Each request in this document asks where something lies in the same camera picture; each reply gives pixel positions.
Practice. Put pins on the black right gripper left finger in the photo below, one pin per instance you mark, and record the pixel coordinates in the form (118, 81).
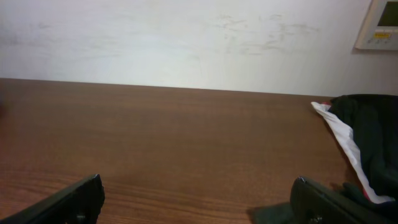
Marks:
(80, 202)

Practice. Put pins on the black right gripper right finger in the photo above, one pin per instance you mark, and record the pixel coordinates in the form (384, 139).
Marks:
(313, 203)

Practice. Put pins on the pile of black white red clothes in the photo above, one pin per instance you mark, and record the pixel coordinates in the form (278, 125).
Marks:
(365, 127)

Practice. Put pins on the white wall control panel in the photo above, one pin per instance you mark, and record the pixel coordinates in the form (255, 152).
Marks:
(379, 28)

